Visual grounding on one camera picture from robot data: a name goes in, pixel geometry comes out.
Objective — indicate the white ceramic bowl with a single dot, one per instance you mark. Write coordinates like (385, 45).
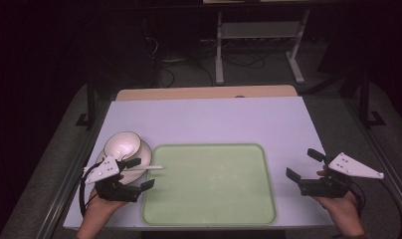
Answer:
(122, 144)

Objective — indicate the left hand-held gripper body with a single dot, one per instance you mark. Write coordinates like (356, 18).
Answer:
(104, 167)

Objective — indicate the metal rail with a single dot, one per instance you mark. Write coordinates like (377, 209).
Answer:
(388, 179)
(69, 179)

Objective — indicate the person's left hand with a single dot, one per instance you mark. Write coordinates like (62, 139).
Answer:
(101, 205)

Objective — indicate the green plastic tray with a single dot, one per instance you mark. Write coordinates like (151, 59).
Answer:
(209, 186)

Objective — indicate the black metal stand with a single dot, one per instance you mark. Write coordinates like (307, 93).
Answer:
(90, 106)
(364, 106)

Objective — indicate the person's right hand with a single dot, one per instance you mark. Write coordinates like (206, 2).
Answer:
(345, 207)

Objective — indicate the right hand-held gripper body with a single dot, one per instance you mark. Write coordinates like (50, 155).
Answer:
(351, 167)

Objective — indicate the white ceramic plate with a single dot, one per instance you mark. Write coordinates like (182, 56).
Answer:
(144, 152)

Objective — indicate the white chopstick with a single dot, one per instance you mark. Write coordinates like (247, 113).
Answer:
(152, 167)

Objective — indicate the white metal stand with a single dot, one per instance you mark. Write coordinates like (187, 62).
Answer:
(258, 30)

